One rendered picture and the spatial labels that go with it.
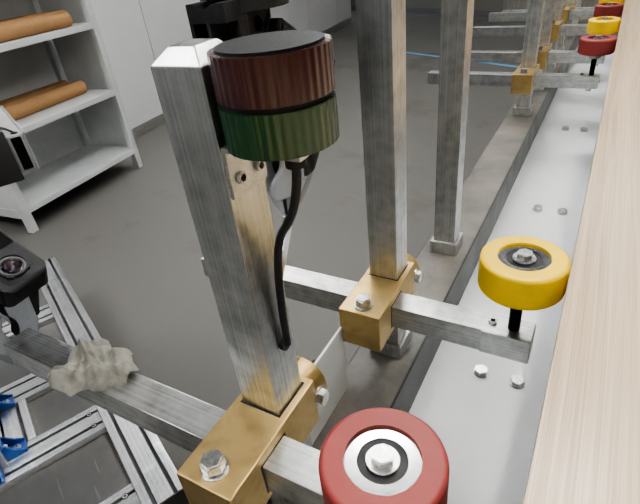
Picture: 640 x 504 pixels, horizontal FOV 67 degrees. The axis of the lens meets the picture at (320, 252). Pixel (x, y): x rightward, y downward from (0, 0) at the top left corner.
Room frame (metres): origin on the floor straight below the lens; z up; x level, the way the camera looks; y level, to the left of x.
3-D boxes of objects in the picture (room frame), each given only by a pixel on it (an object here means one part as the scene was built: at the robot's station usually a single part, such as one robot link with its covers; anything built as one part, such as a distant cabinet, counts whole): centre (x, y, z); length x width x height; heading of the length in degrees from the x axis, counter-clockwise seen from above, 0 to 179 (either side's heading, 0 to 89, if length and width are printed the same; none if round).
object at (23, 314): (0.43, 0.35, 0.86); 0.06 x 0.03 x 0.09; 58
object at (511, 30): (1.74, -0.83, 0.83); 0.43 x 0.03 x 0.04; 58
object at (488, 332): (0.48, -0.02, 0.80); 0.43 x 0.03 x 0.04; 58
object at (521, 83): (1.31, -0.60, 0.80); 0.13 x 0.06 x 0.05; 148
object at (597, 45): (1.21, -0.73, 0.85); 0.08 x 0.08 x 0.11
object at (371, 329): (0.47, -0.07, 0.80); 0.13 x 0.06 x 0.05; 148
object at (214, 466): (0.21, 0.09, 0.88); 0.02 x 0.02 x 0.01
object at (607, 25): (1.43, -0.86, 0.85); 0.08 x 0.08 x 0.11
